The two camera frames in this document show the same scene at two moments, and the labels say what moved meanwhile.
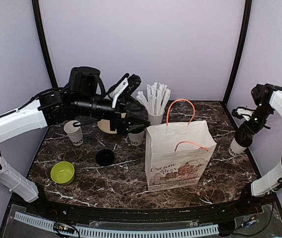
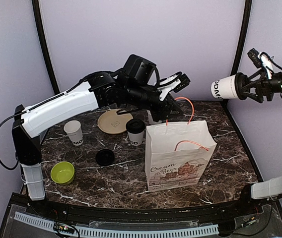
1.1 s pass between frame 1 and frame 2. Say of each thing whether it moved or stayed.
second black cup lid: stayed
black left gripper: moved
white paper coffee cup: stayed
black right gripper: moved
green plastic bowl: stayed
